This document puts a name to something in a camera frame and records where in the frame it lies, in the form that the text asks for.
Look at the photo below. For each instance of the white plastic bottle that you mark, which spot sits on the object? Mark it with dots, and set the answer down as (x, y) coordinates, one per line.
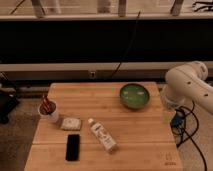
(103, 136)

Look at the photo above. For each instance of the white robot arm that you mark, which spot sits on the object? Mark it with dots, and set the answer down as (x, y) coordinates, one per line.
(188, 81)

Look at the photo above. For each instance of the green ceramic bowl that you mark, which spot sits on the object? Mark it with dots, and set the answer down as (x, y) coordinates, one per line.
(134, 96)

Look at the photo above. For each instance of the white square sponge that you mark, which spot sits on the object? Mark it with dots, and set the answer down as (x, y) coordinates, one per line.
(73, 124)

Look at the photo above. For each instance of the white paper cup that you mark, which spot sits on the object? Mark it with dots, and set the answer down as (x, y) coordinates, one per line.
(52, 115)

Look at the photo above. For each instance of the red straw in cup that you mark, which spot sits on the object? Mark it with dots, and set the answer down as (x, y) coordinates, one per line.
(45, 103)

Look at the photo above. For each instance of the black smartphone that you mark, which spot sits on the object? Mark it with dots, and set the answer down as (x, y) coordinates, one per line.
(72, 147)

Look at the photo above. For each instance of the black object at left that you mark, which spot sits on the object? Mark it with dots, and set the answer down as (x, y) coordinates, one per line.
(7, 101)

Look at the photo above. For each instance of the wall power outlet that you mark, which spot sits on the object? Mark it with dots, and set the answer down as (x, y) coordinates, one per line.
(92, 74)

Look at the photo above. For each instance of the blue cable connector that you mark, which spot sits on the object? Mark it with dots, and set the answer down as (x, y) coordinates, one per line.
(177, 120)

